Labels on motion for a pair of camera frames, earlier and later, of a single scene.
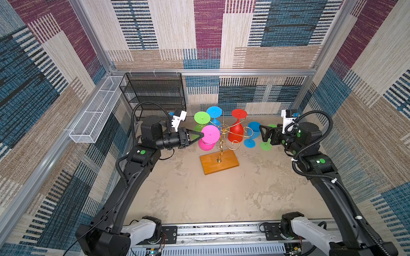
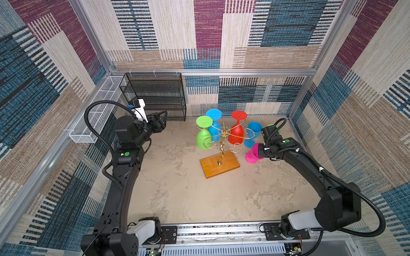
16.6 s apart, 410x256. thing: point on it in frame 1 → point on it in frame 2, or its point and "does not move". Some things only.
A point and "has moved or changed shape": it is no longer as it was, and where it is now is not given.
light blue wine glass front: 254,130 does not move
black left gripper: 183,140 → 159,126
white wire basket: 91,125 does not move
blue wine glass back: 215,112 does not move
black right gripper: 276,133 → 261,154
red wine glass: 235,134 does not move
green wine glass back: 201,118 has moved or changed shape
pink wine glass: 211,136 → 252,156
